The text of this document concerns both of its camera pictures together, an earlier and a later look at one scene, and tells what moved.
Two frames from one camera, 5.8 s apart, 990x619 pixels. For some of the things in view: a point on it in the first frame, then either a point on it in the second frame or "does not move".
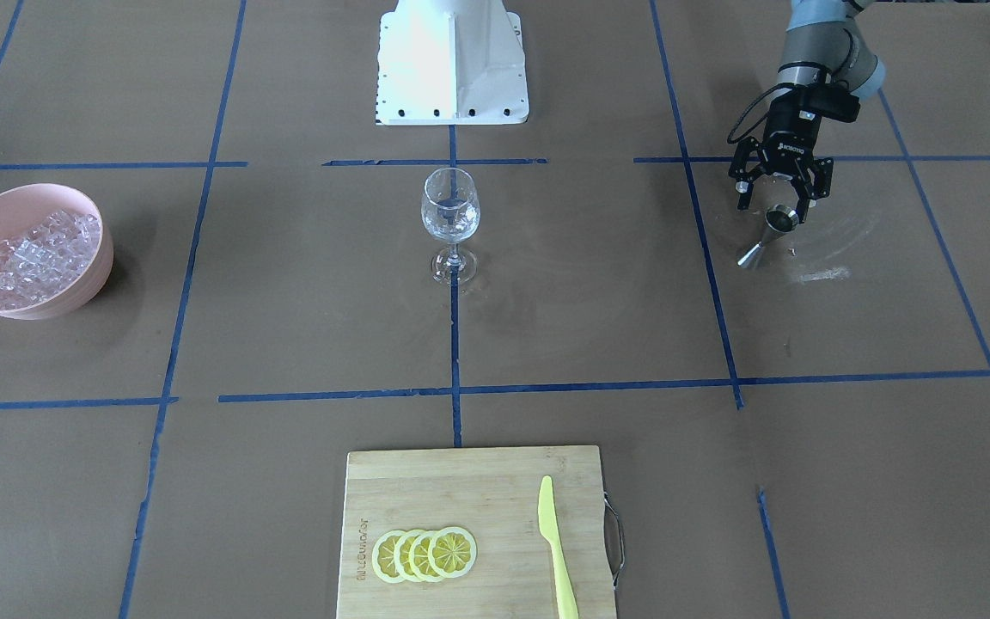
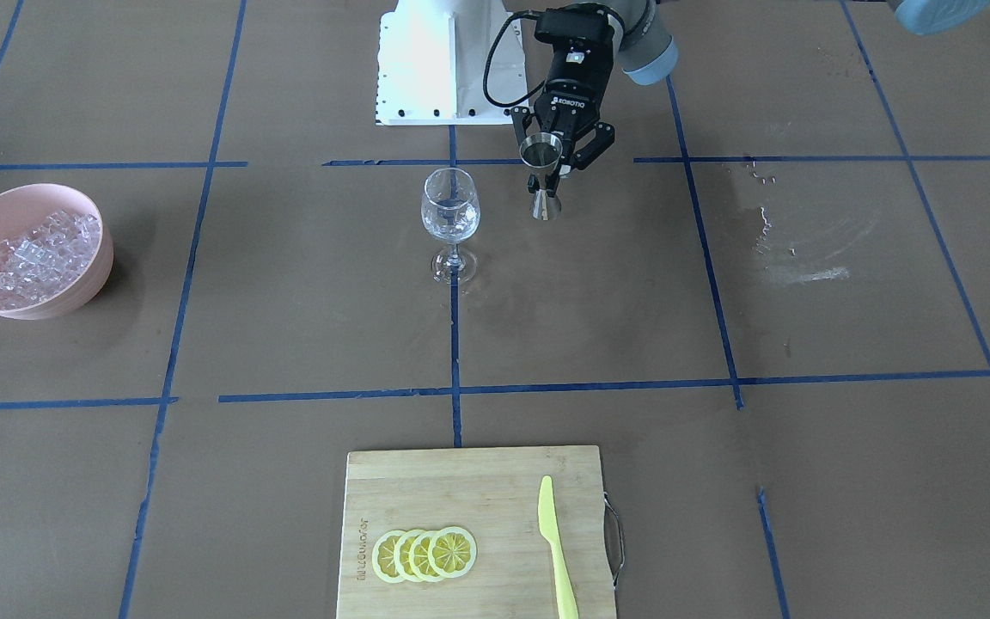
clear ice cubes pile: (35, 266) does not move
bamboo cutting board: (493, 493) does not move
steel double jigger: (779, 219) to (542, 152)
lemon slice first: (382, 556) does not move
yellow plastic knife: (567, 604) does not move
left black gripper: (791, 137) to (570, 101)
